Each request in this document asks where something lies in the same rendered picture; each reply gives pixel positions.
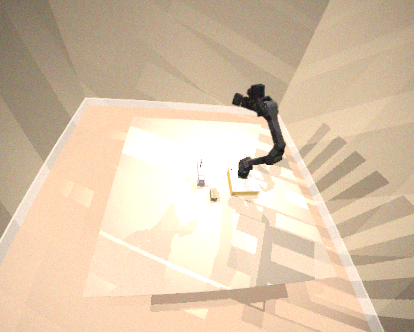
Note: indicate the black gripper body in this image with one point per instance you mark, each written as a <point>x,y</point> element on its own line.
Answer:
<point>238,99</point>

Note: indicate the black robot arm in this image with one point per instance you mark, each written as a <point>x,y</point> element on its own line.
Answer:
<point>269,112</point>

